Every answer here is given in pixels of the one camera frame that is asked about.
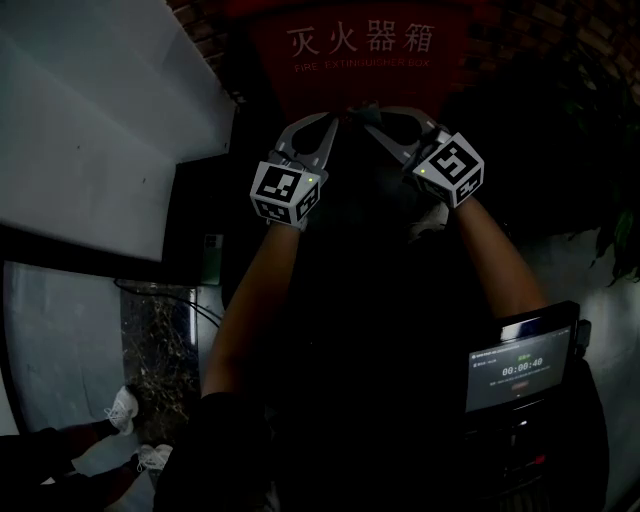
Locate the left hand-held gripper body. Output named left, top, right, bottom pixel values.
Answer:
left=249, top=148, right=331, bottom=233

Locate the green smartphone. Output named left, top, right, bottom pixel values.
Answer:
left=201, top=233, right=225, bottom=287

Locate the person's black clothing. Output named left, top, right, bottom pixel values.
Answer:
left=152, top=349, right=614, bottom=512

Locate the red fire extinguisher box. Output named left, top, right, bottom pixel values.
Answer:
left=227, top=0, right=476, bottom=124

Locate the black cable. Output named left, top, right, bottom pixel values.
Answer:
left=113, top=277, right=225, bottom=329

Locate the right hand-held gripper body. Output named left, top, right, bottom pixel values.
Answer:
left=401, top=126, right=486, bottom=210

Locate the black tablet with screen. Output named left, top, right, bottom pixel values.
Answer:
left=462, top=299, right=594, bottom=416

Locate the person's white shoe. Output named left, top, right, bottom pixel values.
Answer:
left=134, top=442, right=174, bottom=474
left=103, top=384, right=140, bottom=437
left=407, top=201, right=450, bottom=243

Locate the black cabinet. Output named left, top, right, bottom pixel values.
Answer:
left=160, top=150, right=239, bottom=289

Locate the person's left forearm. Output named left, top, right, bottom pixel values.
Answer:
left=199, top=219, right=314, bottom=401

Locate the green leafy plant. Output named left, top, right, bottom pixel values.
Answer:
left=562, top=47, right=640, bottom=287

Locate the person's right forearm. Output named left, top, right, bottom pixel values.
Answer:
left=449, top=198, right=550, bottom=322

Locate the dark cloth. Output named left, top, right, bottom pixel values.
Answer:
left=344, top=102, right=382, bottom=127

